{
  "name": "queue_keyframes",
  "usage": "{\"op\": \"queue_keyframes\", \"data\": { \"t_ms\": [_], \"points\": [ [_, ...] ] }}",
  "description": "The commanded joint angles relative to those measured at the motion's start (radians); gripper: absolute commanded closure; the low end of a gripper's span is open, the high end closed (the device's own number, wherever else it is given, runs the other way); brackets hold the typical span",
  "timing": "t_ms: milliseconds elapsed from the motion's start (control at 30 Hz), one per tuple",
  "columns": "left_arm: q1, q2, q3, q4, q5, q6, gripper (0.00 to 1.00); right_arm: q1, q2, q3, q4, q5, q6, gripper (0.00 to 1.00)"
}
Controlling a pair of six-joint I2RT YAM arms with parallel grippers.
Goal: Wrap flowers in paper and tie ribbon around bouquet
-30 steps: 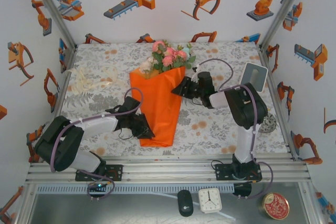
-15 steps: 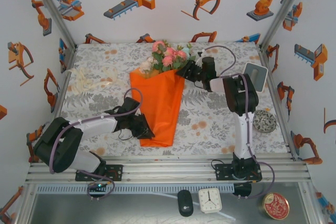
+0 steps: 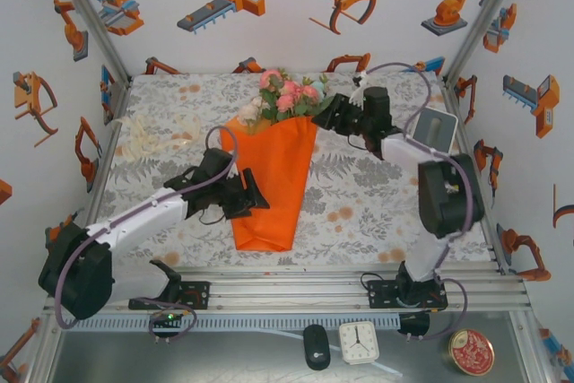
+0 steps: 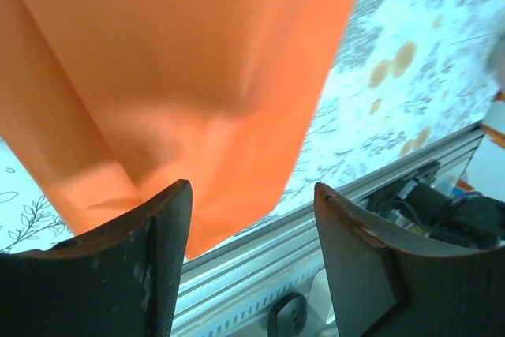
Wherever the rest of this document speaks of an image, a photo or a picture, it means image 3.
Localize floral patterned tablecloth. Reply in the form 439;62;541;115
91;71;499;267

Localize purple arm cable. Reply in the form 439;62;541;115
53;125;239;344
362;62;475;342

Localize black computer mouse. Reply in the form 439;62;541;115
302;324;332;371

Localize pink rose fake flower stem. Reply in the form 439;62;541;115
259;68;295;124
280;80;322;122

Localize white slotted cable duct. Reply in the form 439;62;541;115
60;316;402;331

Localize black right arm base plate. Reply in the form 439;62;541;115
367;279;448;311

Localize red gold round tin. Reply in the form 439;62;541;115
448;328;496;378

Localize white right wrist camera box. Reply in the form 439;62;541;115
352;71;377;106

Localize cream rose fake flower stem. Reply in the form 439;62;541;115
236;102;264;126

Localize cream printed ribbon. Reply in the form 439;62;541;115
114;111;203;163

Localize aluminium corner post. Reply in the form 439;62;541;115
441;0;533;82
44;0;132;82

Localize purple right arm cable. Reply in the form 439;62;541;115
362;62;475;342

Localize white grey tissue box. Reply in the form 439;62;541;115
411;106;459;158

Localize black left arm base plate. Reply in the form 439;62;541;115
128;281;211;311

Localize pale pink rose flower stem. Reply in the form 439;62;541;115
250;95;273;122

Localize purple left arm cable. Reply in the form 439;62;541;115
53;125;239;344

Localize teal fake flower stem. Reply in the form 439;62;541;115
309;72;335;119

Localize white square clock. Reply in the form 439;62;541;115
338;320;381;366

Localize aluminium side rail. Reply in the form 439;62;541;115
74;73;134;276

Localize black controller board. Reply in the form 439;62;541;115
149;310;185;335
397;313;431;342

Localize orange wrapping paper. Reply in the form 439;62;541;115
218;115;319;253

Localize aluminium frame cross rails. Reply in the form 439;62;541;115
42;265;533;312

